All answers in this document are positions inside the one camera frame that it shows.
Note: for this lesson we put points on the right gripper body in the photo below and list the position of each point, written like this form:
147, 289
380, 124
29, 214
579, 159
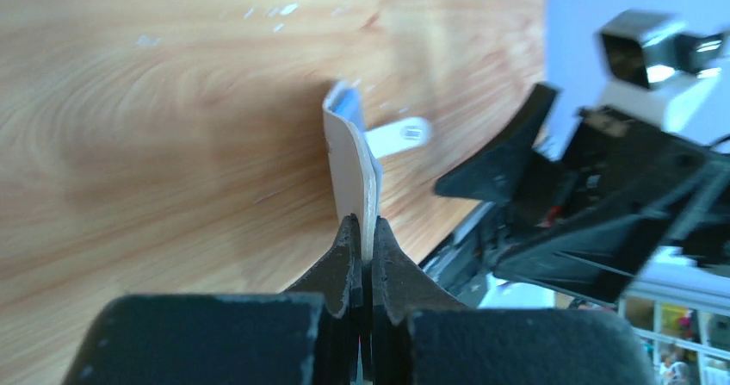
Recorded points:
655, 189

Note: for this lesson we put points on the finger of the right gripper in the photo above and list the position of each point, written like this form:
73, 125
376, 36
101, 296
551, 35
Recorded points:
494, 172

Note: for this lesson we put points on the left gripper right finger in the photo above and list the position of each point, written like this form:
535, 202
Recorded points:
422, 335

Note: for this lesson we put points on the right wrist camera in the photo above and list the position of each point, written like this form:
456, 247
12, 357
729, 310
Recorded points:
658, 71

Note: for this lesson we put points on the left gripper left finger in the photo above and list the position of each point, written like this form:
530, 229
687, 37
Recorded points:
304, 335

